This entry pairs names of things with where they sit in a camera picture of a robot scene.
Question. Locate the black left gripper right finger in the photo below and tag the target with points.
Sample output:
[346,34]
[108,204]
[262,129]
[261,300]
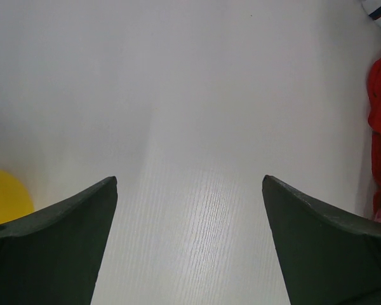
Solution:
[326,255]

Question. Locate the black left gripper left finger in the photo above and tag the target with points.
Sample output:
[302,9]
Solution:
[53,256]

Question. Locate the yellow lemon toy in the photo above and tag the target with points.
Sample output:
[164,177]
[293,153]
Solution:
[15,200]

